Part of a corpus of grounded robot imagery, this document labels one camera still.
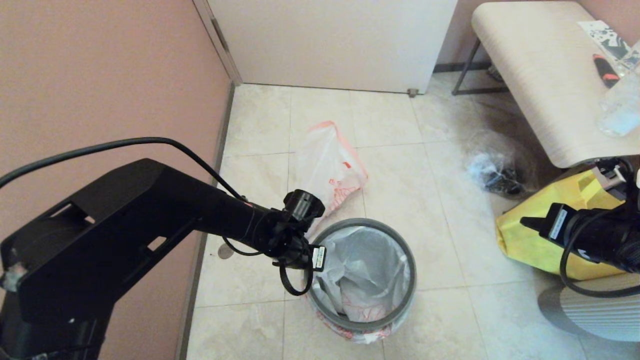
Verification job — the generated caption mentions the grey bin retaining ring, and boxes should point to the grey bin retaining ring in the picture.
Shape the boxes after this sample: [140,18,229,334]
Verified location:
[306,218,417,334]

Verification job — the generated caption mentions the yellow tote bag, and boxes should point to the yellow tote bag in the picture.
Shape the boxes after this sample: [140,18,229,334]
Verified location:
[496,169,628,281]

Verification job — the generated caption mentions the clear plastic bag dark contents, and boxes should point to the clear plastic bag dark contents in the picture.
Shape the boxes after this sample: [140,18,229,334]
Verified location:
[462,131,538,197]

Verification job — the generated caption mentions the grey ribbed round object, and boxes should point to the grey ribbed round object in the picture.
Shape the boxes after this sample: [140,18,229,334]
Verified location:
[537,274,640,343]

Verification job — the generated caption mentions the clear plastic water bottle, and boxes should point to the clear plastic water bottle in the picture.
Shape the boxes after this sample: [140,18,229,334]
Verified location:
[597,41,640,138]

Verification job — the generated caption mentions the beige bench with black legs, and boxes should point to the beige bench with black legs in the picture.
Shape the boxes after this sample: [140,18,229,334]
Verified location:
[451,1,640,169]

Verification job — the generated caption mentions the black and orange tool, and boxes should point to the black and orange tool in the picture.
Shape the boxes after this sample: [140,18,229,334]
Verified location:
[592,53,621,88]

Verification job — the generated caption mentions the black and white printed leaflet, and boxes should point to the black and white printed leaflet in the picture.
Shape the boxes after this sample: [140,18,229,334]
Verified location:
[578,20,640,66]

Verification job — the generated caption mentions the white door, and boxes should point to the white door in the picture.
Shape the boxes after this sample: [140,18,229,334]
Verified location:
[207,0,458,95]

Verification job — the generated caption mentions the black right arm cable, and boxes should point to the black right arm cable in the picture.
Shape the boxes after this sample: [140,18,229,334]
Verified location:
[559,157,640,299]

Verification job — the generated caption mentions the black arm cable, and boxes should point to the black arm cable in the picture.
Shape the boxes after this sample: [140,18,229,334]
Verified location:
[559,157,640,299]
[0,137,315,297]

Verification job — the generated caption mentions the white door frame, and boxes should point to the white door frame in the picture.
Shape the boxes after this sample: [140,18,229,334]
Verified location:
[192,0,244,86]

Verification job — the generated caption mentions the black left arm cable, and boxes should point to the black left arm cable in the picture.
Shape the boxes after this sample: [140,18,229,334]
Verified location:
[0,137,315,297]

